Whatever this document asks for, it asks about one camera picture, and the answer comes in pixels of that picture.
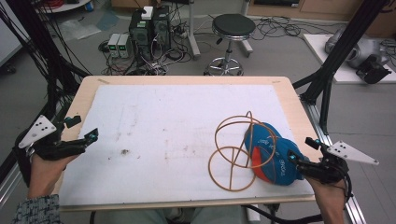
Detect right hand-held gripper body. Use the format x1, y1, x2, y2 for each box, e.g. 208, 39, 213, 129
298, 140, 380, 185

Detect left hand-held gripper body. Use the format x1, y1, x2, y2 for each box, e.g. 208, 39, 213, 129
13, 115, 90, 161

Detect blue orange cloth bag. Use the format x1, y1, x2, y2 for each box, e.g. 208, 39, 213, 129
243, 121, 307, 187

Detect tan wire ring hat rack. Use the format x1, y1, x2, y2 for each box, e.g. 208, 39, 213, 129
207, 110, 278, 192

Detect person's right hand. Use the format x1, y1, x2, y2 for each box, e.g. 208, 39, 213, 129
303, 176, 347, 206

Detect person's left hand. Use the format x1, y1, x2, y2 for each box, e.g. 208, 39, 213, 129
27, 153, 78, 199

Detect white table mat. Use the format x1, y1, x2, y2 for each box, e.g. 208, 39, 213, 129
59, 84, 316, 206

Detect grey power supply unit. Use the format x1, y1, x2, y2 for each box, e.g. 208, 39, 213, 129
117, 33, 134, 60
106, 33, 121, 59

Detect white floor platform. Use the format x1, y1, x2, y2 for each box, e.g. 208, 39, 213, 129
302, 33, 396, 85

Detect clear plastic sheet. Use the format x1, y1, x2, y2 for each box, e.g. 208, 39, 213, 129
58, 19, 103, 41

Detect black device on platform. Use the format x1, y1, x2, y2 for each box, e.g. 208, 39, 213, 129
355, 55, 393, 85

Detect white cabinet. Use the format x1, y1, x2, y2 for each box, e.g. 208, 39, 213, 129
0, 0, 30, 68

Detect black computer tower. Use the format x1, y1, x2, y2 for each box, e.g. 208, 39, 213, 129
151, 6, 172, 53
128, 8, 154, 61

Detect grey robot shell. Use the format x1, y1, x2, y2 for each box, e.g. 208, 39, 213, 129
324, 28, 390, 70

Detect light wooden table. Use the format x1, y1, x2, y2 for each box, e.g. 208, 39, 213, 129
50, 75, 325, 213

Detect round white table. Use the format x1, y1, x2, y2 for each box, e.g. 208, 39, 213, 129
35, 0, 92, 14

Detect white box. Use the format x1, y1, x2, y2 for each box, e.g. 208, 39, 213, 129
141, 6, 154, 21

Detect black round stool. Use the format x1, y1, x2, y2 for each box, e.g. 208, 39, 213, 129
204, 13, 257, 77

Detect grey desk leg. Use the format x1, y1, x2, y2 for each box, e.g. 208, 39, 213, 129
186, 0, 202, 61

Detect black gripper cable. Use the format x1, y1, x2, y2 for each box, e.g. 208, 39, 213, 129
337, 166, 355, 203

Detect aluminium rail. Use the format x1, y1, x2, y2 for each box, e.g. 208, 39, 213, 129
299, 95, 368, 224

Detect black cable under table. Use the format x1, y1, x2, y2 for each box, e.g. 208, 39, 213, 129
242, 204, 325, 224

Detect cables by computer towers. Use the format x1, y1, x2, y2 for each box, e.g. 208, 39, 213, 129
98, 12, 194, 77

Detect tangle of floor cables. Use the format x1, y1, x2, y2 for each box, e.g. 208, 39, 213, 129
251, 14, 339, 42

